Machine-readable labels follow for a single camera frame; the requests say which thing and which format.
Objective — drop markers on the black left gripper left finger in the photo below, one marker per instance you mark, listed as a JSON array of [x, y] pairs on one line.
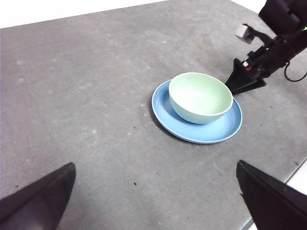
[[36, 203]]

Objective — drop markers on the green ribbed bowl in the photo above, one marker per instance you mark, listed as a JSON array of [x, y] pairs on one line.
[[201, 100]]

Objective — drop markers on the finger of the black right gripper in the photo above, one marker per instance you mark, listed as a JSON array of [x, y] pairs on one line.
[[238, 76], [251, 86]]

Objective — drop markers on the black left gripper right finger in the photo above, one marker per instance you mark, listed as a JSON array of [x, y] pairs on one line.
[[275, 203]]

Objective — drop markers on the blue plate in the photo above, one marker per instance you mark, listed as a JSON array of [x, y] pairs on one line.
[[206, 133]]

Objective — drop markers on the pale grey camera box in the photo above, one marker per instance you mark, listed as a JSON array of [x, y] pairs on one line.
[[243, 33]]

